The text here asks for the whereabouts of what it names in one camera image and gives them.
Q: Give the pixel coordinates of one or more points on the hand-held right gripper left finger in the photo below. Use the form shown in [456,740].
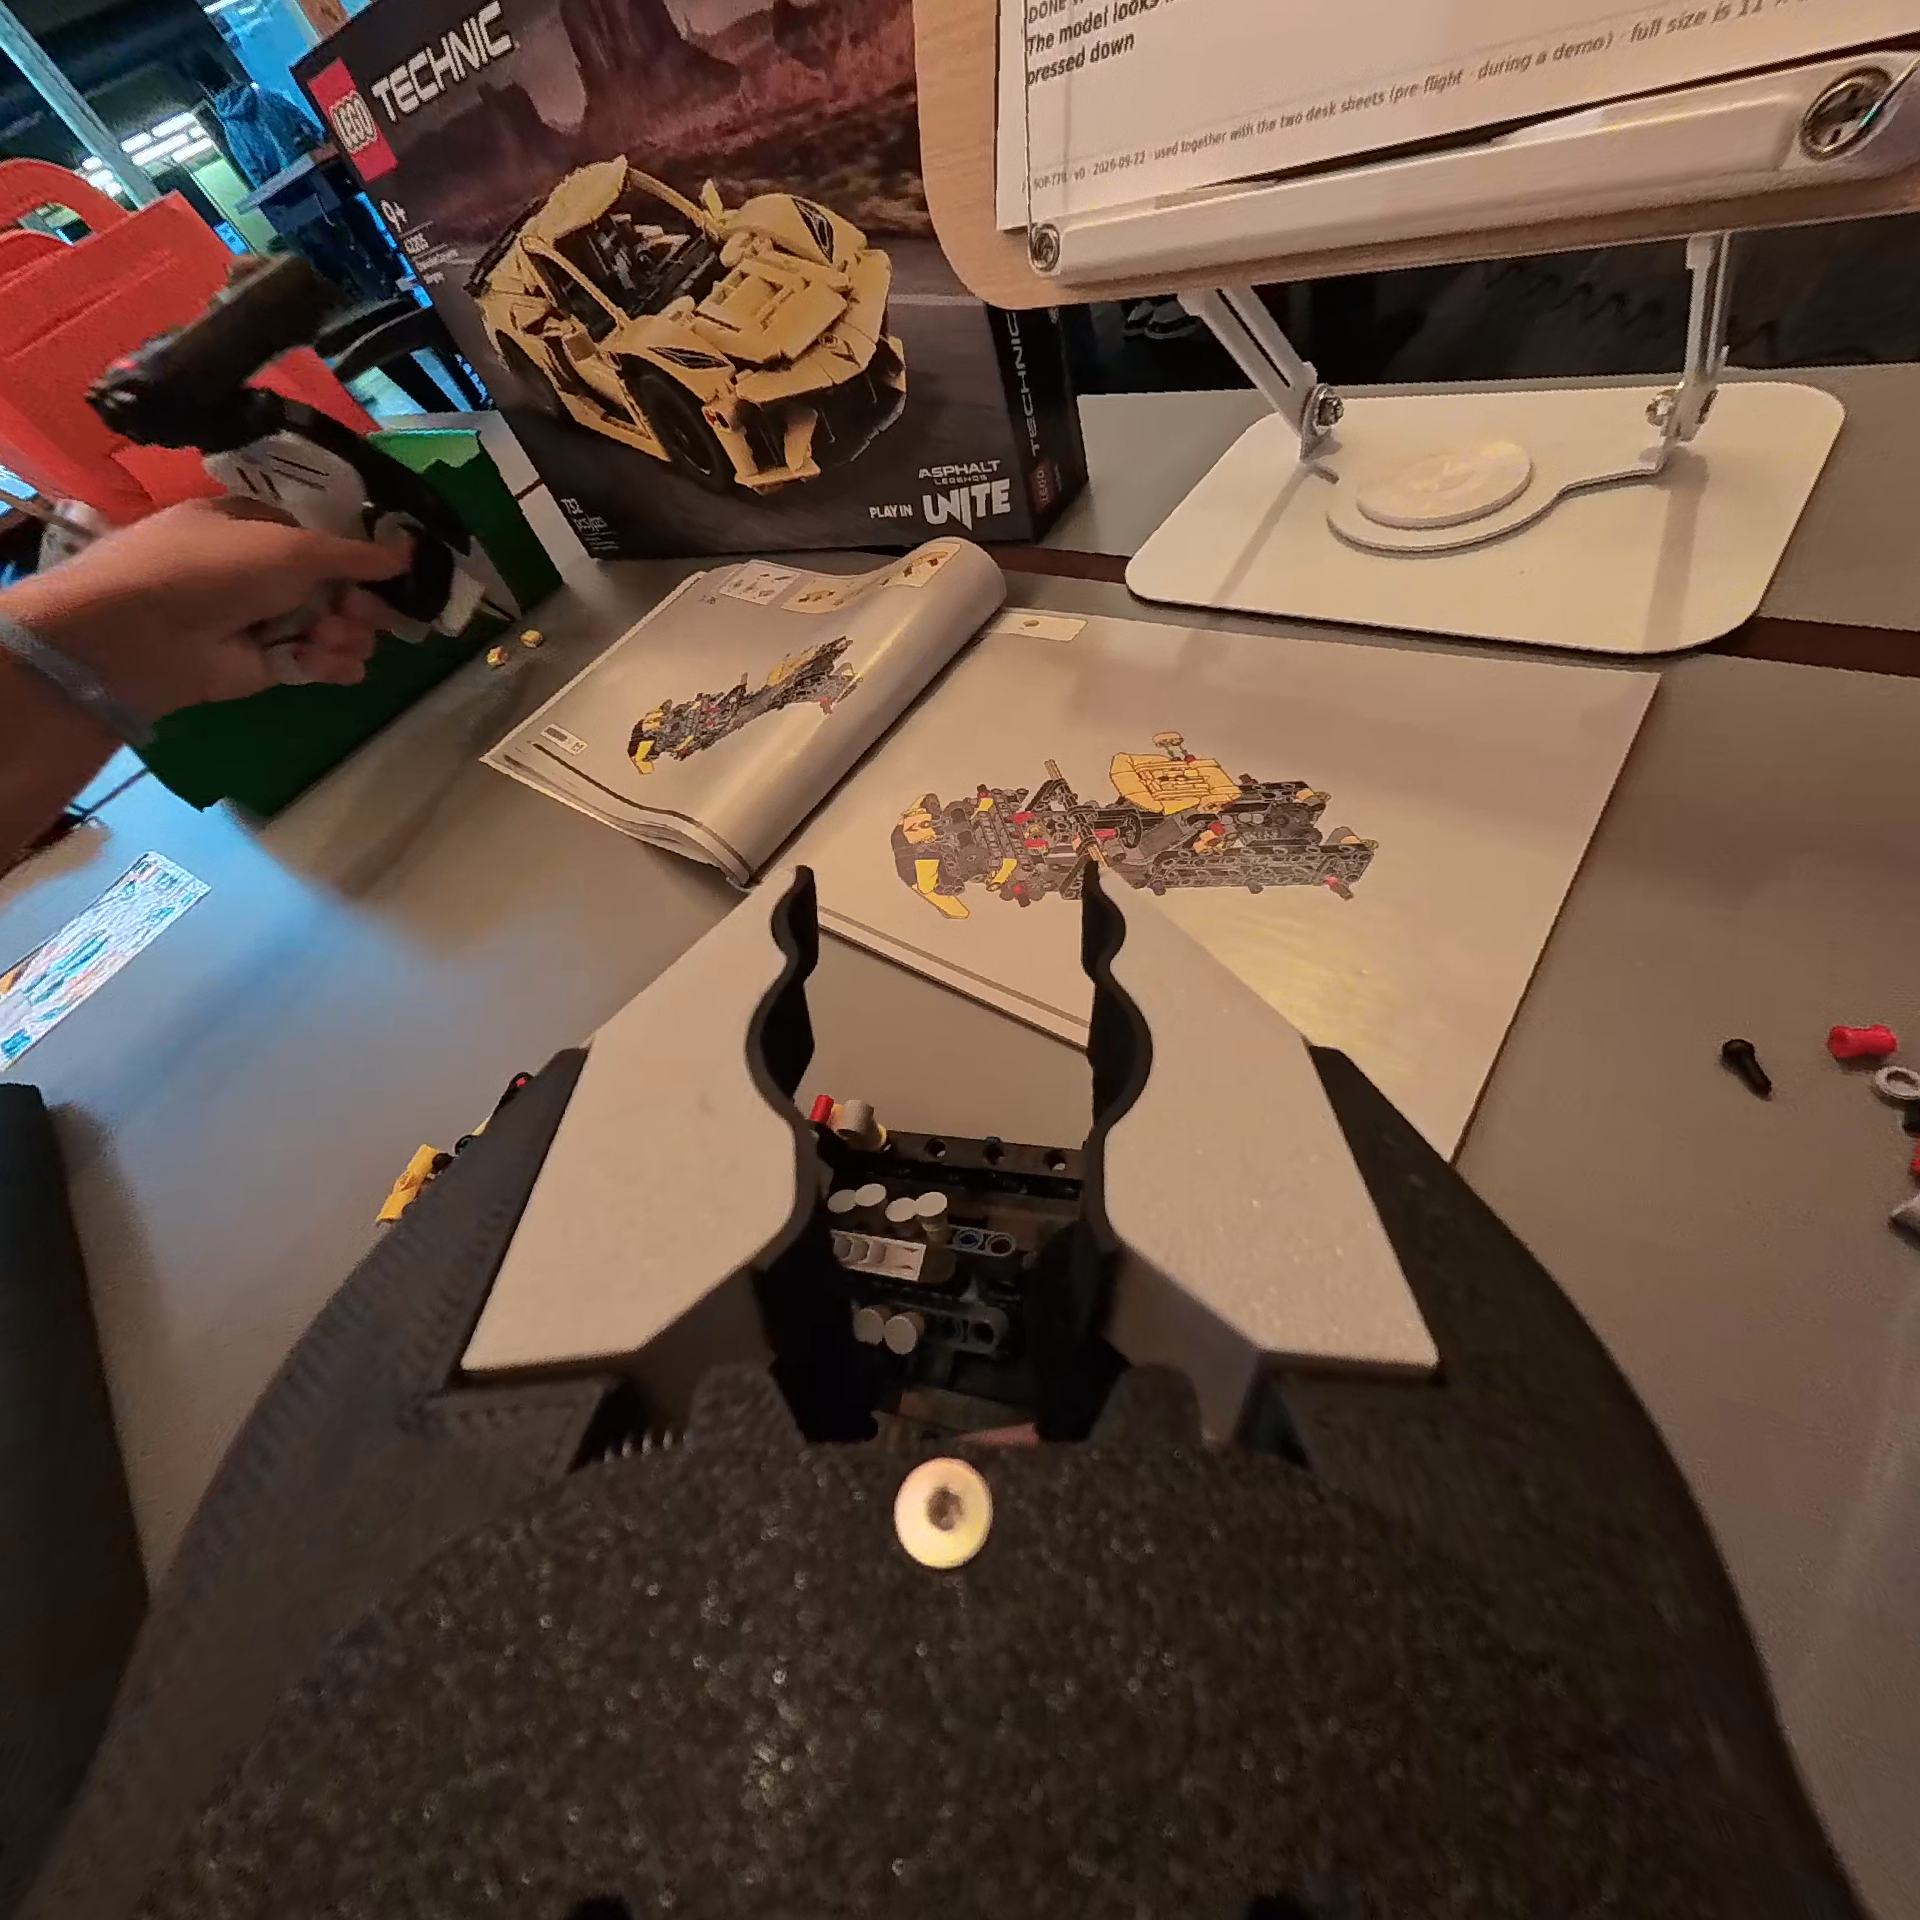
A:
[630,1201]

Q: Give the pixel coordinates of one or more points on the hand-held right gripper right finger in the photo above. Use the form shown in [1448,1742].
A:
[1277,1201]

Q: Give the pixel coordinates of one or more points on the yellow black toy brick car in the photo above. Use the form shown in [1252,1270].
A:
[944,1184]

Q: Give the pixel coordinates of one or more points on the grey desk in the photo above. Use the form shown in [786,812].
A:
[376,930]

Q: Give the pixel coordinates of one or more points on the person's left hand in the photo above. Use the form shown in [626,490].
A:
[194,599]

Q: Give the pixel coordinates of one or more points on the red box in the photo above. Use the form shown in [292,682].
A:
[90,299]

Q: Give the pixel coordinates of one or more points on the open instruction booklet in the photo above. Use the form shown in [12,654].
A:
[1425,900]

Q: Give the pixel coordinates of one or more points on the grey wristband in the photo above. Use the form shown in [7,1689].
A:
[77,675]

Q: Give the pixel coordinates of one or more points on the green box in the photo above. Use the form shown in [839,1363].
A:
[301,751]

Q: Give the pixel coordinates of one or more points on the toy car set box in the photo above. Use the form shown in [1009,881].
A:
[676,376]

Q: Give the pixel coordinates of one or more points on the small black pin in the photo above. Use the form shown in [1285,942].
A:
[1744,1066]

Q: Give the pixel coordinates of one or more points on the colourful sticker sheet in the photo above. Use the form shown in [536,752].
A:
[90,961]

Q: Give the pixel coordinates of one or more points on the small red connector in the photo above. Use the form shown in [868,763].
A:
[1861,1040]

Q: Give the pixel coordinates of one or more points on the black perforated pad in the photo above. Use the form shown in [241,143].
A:
[60,1425]

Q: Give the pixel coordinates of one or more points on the white document stand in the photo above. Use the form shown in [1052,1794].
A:
[1501,523]

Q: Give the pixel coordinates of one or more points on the printed paper sheet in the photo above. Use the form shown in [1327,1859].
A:
[1349,90]

